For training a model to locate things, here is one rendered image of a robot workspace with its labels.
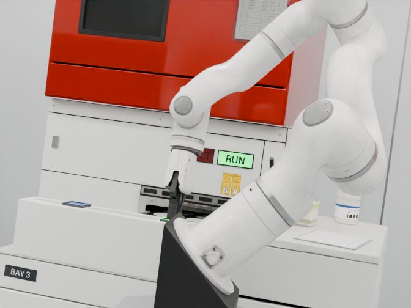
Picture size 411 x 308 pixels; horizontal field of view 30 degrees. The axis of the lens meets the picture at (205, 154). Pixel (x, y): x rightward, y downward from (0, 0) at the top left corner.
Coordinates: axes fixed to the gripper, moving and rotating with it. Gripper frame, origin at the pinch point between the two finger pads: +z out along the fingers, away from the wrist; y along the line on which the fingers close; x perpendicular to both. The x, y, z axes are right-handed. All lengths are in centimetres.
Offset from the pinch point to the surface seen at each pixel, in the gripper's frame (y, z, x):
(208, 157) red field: -54, -23, -8
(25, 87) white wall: -197, -69, -155
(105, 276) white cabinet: 0.6, 18.1, -14.2
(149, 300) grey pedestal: 19.5, 20.8, 3.8
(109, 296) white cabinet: -0.3, 22.6, -12.7
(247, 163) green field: -54, -23, 5
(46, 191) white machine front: -59, -4, -63
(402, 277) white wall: -211, -1, 58
